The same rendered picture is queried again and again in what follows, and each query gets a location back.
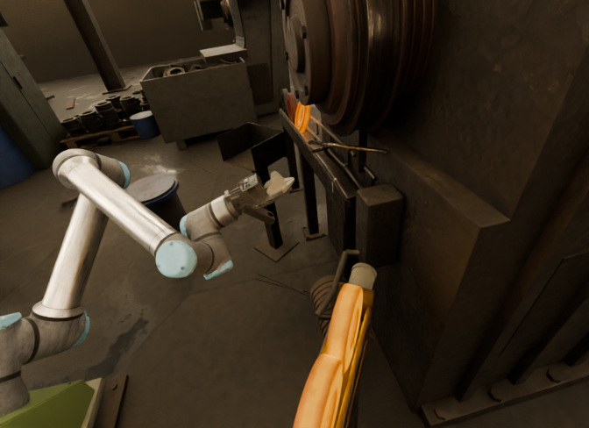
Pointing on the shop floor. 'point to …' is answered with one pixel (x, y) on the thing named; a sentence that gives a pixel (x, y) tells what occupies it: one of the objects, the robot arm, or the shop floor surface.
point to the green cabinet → (27, 110)
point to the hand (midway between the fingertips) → (291, 181)
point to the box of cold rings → (198, 98)
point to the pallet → (104, 121)
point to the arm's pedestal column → (111, 403)
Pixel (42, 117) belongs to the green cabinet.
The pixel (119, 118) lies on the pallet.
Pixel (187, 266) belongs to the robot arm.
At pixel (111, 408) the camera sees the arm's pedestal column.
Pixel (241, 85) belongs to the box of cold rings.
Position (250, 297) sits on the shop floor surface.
